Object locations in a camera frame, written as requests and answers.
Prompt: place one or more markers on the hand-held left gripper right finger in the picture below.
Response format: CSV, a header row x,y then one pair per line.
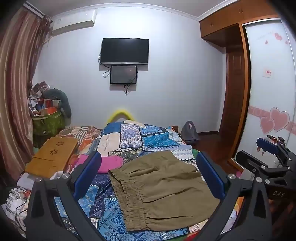
x,y
211,178

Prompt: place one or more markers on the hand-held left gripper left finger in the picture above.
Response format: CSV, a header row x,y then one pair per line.
x,y
89,172

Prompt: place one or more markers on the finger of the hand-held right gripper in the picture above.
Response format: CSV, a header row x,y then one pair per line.
x,y
267,146
248,162

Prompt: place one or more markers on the khaki pants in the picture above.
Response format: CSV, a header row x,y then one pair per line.
x,y
161,185

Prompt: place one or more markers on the pink cloth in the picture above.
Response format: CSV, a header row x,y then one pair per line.
x,y
108,164

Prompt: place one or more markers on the orange patterned quilt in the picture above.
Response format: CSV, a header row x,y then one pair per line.
x,y
81,134

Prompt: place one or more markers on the wooden lap table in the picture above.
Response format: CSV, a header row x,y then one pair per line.
x,y
48,157

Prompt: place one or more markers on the white heart-print wardrobe door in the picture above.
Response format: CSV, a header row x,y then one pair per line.
x,y
268,99

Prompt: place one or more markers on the grey backpack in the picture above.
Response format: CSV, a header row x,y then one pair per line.
x,y
189,134

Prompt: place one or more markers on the blue patchwork blanket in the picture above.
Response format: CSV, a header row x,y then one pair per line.
x,y
129,139

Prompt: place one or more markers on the green patterned bag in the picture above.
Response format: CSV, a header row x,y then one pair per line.
x,y
48,126

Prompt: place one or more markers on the brown wooden door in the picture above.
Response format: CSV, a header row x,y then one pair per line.
x,y
234,92

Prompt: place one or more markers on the yellow curved cushion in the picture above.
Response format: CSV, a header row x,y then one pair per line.
x,y
120,113

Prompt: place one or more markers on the grey long pillow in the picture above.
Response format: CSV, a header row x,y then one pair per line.
x,y
66,104

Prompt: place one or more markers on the red white door sticker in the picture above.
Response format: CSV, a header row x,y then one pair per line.
x,y
268,73

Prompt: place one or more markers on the small black monitor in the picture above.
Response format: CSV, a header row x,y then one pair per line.
x,y
123,74

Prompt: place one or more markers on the striped brown curtain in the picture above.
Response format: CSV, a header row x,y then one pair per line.
x,y
16,81

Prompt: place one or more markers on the wooden overhead cabinet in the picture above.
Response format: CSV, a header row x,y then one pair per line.
x,y
222,25

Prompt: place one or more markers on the white air conditioner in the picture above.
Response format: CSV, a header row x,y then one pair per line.
x,y
74,22

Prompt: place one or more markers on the brown wooden bed post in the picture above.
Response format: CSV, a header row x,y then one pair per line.
x,y
175,129

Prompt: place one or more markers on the black wall television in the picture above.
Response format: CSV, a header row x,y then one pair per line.
x,y
124,51

